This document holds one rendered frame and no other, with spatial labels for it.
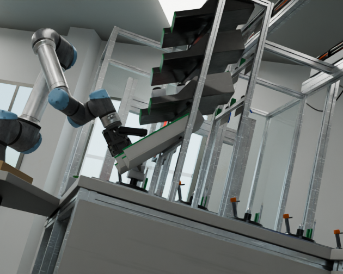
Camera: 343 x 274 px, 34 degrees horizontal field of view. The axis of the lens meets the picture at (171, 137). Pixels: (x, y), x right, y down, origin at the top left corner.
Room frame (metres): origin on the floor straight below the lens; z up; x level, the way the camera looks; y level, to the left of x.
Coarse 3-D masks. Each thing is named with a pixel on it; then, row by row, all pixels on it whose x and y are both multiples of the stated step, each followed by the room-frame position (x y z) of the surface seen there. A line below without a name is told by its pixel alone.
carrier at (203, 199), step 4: (192, 192) 2.27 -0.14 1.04; (192, 196) 2.26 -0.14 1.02; (204, 196) 2.22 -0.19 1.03; (180, 200) 2.25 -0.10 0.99; (204, 200) 2.22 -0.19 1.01; (188, 204) 2.15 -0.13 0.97; (200, 204) 2.29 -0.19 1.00; (204, 204) 2.26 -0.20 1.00; (200, 208) 2.16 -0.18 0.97; (204, 208) 2.22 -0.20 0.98; (212, 212) 2.17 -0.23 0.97
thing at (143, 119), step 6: (204, 108) 1.92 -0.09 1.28; (210, 108) 1.93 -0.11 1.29; (144, 114) 1.88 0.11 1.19; (162, 114) 1.91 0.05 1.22; (168, 114) 1.92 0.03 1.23; (174, 114) 1.93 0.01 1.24; (204, 114) 2.00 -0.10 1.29; (210, 114) 2.01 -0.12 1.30; (144, 120) 1.95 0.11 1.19; (150, 120) 1.96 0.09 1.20; (156, 120) 1.98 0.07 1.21; (162, 120) 1.99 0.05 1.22; (168, 120) 2.00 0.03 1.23
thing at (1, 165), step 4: (0, 160) 2.10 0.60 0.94; (0, 164) 2.10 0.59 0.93; (4, 164) 2.11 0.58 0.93; (8, 164) 2.13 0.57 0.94; (0, 168) 2.10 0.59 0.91; (4, 168) 2.12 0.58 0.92; (8, 168) 2.14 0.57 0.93; (12, 168) 2.16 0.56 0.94; (12, 172) 2.17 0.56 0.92; (16, 172) 2.20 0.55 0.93; (20, 172) 2.23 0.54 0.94; (20, 176) 2.23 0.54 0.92; (24, 176) 2.26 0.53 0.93; (28, 176) 2.29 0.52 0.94; (28, 180) 2.30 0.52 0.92; (32, 180) 2.33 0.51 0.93
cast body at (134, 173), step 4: (136, 168) 2.20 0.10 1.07; (144, 168) 2.20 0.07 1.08; (128, 172) 2.20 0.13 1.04; (132, 172) 2.20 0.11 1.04; (136, 172) 2.20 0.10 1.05; (140, 172) 2.20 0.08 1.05; (128, 176) 2.19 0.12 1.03; (132, 176) 2.20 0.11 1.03; (136, 176) 2.20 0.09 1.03; (140, 176) 2.20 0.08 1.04; (140, 180) 2.22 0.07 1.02
